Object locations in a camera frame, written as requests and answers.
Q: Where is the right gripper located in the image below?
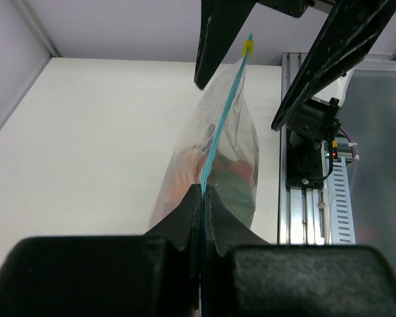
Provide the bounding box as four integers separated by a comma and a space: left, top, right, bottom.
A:
194, 0, 396, 131

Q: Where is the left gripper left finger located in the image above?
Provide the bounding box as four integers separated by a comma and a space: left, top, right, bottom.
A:
0, 185, 201, 316

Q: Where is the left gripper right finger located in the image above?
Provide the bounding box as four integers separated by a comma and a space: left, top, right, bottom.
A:
203, 186, 396, 316

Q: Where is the clear zip top bag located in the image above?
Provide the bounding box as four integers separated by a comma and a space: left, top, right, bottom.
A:
149, 35, 259, 227

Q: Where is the aluminium rail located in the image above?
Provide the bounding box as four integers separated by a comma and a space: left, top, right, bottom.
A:
277, 52, 334, 245

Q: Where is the white slotted cable duct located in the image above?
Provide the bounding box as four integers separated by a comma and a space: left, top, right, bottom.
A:
327, 158, 356, 245

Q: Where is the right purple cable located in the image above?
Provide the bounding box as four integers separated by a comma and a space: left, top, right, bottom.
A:
336, 127, 360, 172

